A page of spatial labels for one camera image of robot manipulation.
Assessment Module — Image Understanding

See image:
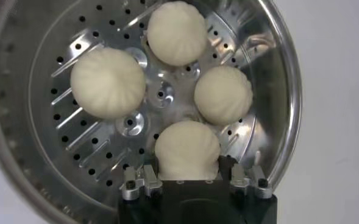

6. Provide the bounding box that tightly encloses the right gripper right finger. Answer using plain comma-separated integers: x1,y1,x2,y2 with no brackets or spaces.
220,155,274,199

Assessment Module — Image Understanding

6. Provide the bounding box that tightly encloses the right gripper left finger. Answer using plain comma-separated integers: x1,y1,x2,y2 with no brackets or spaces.
119,164,164,201

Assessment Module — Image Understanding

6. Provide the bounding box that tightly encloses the white steamed baozi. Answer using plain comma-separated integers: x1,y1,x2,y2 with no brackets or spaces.
146,0,209,67
69,47,147,120
193,65,254,126
154,120,221,181

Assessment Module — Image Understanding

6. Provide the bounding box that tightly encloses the perforated steel steamer basket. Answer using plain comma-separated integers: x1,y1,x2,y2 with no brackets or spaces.
0,0,304,224

